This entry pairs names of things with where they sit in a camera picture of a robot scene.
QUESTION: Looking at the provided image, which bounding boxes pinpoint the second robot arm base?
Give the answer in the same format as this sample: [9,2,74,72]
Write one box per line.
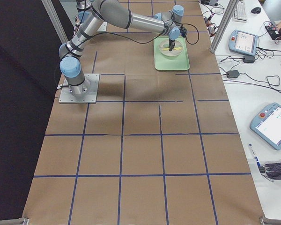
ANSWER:
[74,0,93,33]

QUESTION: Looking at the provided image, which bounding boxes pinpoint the aluminium frame post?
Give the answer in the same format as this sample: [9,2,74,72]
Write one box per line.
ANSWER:
[209,0,239,53]

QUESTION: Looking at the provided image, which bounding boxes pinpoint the teach pendant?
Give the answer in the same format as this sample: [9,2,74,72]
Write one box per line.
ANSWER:
[228,30,258,56]
[250,103,281,150]

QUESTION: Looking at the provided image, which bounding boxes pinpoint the black computer mouse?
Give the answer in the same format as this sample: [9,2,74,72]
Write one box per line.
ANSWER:
[251,7,261,14]

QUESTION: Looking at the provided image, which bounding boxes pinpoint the white keyboard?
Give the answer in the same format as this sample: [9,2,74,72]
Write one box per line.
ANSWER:
[233,0,247,23]

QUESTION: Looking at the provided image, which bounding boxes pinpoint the far teach pendant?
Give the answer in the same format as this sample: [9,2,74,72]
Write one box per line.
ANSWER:
[228,30,258,56]

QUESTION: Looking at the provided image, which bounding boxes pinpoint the near teach pendant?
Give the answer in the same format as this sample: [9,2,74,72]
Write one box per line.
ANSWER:
[250,103,281,150]

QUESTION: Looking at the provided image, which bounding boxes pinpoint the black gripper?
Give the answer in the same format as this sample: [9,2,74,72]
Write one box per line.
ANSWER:
[169,38,175,52]

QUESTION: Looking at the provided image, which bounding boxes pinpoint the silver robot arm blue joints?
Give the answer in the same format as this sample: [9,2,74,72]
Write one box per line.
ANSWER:
[59,0,185,96]

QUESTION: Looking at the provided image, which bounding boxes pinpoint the black power adapter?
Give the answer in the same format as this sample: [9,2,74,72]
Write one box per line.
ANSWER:
[242,55,256,64]
[226,70,240,79]

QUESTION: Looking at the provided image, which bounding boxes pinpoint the brown paper table cover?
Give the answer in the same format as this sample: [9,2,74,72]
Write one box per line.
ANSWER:
[23,0,263,225]

